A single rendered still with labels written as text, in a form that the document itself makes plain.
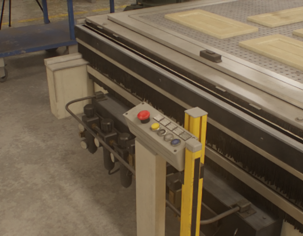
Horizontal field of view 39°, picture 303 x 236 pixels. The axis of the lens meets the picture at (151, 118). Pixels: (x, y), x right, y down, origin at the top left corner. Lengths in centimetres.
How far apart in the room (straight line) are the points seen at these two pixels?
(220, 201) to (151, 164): 41
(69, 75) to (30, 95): 123
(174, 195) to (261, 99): 50
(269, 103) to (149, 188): 54
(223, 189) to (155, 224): 36
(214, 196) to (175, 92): 48
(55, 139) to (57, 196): 65
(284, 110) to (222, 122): 24
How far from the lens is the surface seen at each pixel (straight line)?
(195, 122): 121
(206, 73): 184
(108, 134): 219
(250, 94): 167
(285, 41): 220
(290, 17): 267
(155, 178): 135
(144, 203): 147
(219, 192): 169
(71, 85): 264
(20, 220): 242
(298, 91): 168
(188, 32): 233
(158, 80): 196
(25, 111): 354
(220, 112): 165
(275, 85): 170
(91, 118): 236
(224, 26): 239
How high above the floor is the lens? 152
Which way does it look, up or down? 27 degrees down
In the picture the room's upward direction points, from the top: straight up
